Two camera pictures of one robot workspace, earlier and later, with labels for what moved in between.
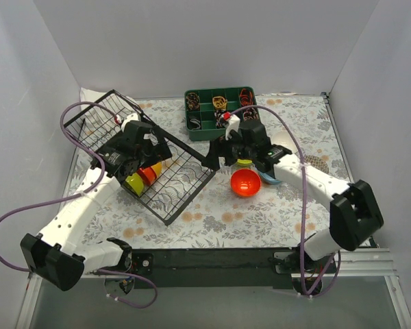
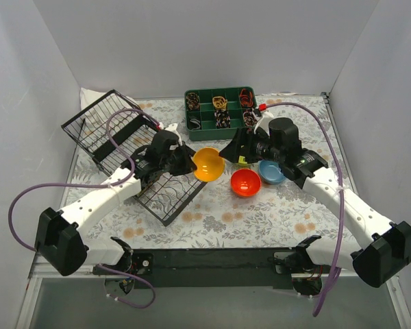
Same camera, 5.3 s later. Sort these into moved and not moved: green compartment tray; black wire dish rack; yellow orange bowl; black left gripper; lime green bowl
Moved: yellow orange bowl; black left gripper
Not moved: green compartment tray; black wire dish rack; lime green bowl
